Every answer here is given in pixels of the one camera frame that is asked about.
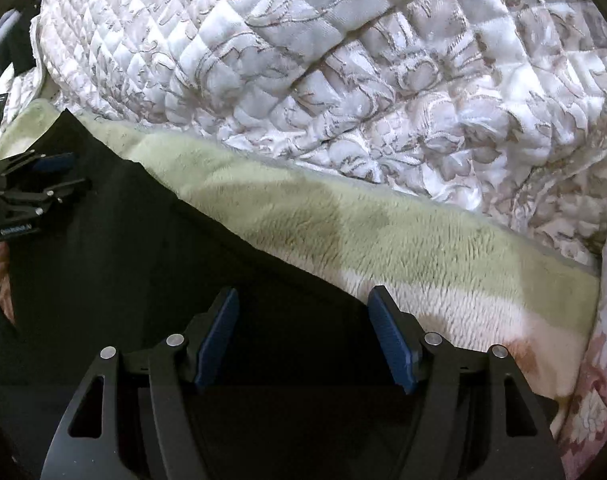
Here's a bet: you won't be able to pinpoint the person's left hand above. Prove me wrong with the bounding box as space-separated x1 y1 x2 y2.
0 241 18 328

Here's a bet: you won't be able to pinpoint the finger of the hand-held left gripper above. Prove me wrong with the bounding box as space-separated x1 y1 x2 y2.
0 177 93 217
0 152 78 177

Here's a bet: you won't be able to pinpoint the floral fleece blanket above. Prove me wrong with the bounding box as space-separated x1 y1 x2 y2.
0 100 602 443

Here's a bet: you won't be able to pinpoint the pink floral quilt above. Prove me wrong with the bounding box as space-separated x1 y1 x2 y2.
558 220 607 471

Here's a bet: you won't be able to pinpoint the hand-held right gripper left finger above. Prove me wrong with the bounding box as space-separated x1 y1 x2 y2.
40 286 240 480

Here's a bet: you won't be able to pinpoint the white quilted floral bedspread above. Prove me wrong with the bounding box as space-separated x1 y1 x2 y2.
4 0 607 281

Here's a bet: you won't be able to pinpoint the black pants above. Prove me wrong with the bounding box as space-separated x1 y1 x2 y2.
0 108 564 480

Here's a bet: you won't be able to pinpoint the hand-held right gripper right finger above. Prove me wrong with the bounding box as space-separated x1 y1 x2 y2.
367 285 567 480

